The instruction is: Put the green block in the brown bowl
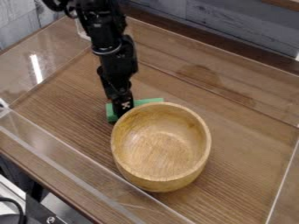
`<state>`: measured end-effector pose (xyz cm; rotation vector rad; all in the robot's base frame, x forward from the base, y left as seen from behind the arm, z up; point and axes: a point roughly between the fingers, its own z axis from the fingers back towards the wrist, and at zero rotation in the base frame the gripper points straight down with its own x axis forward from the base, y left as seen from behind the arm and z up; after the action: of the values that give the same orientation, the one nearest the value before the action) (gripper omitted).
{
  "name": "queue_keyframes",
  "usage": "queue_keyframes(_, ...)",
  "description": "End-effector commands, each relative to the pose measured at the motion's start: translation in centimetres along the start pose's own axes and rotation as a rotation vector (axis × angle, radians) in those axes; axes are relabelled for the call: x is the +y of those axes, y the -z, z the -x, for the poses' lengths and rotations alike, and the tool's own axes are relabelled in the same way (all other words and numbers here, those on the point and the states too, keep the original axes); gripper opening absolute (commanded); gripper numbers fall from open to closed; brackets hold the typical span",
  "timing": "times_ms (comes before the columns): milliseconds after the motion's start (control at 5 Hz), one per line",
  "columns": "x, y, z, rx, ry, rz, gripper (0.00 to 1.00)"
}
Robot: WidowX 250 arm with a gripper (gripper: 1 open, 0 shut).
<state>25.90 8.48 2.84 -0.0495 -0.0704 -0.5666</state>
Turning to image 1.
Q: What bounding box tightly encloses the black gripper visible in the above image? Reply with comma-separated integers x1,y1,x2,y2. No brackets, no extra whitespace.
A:
91,35,138,117

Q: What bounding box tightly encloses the green foam block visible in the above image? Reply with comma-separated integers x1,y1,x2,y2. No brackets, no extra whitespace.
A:
106,98,164,123

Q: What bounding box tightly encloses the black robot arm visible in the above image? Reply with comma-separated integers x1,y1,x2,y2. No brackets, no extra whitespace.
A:
42,0,138,117

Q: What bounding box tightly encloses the brown wooden bowl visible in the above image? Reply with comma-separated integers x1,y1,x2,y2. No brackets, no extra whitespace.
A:
111,102,211,193

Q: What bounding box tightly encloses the black metal bracket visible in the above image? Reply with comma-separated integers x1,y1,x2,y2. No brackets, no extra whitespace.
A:
26,194,68,224

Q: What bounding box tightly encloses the black cable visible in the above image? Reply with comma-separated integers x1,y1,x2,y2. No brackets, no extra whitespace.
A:
0,196,28,224

